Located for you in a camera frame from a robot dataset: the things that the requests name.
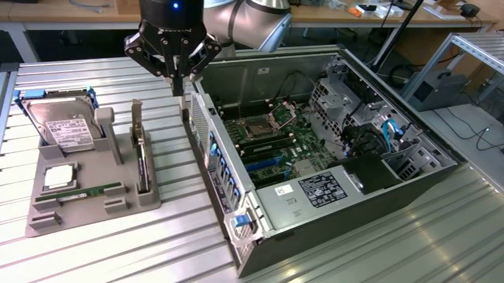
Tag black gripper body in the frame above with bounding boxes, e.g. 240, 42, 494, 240
137, 0, 209, 80

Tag graphics card with metal bracket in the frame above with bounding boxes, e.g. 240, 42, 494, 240
130, 99, 154, 193

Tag long wooden desk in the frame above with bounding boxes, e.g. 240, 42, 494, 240
0, 0, 499, 30

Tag CPU socket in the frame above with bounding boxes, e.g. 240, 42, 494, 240
245, 117, 277, 136

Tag silver hard disk drive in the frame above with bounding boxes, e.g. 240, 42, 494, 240
21, 93, 105, 153

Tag silver metal drive cage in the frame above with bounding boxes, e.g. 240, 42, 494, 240
309, 55, 395, 148

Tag green motherboard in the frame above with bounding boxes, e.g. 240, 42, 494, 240
223, 101, 336, 189

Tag grey plastic parts rack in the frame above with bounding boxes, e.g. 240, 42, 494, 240
25, 106, 162, 238

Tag silver CPU chip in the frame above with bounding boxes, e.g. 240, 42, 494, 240
43, 167, 77, 187

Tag green RAM stick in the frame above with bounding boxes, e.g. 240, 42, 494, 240
42, 182, 122, 204

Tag white small box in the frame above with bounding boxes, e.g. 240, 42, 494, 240
375, 5, 406, 17

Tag black stand pole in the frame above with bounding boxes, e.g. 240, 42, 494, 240
372, 0, 427, 67

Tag grey power supply unit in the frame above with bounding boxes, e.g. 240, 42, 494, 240
256, 166, 366, 232

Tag black plastic air shroud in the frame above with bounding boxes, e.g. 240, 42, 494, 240
330, 154, 406, 195

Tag grey equipment box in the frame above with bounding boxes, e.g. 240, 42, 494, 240
408, 72, 470, 112

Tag open black PC case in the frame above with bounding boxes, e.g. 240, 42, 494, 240
180, 44, 470, 278

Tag light blue desk cable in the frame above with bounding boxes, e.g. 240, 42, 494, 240
70, 0, 114, 13

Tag black looped wire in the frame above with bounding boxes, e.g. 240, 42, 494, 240
280, 71, 313, 101

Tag black wire bundle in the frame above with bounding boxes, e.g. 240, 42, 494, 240
340, 122, 387, 157

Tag blue data wire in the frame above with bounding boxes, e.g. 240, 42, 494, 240
382, 117, 404, 154

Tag aluminium profile frame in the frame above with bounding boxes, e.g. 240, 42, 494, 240
402, 31, 504, 110

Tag black table cable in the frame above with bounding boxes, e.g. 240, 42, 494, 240
432, 107, 504, 151

